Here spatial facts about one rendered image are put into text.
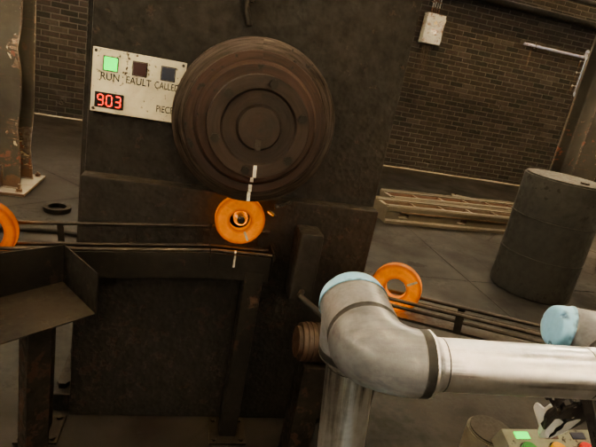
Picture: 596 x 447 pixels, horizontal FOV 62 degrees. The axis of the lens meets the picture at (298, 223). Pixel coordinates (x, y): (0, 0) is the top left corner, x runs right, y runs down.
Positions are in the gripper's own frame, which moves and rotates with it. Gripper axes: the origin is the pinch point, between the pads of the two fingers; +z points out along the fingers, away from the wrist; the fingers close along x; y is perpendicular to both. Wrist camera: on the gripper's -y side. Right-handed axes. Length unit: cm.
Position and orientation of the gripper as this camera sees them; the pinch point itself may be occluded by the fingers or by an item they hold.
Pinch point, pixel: (545, 436)
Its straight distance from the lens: 123.5
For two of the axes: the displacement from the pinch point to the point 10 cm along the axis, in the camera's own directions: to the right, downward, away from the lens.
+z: -2.3, 7.7, 6.0
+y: -1.1, -6.3, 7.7
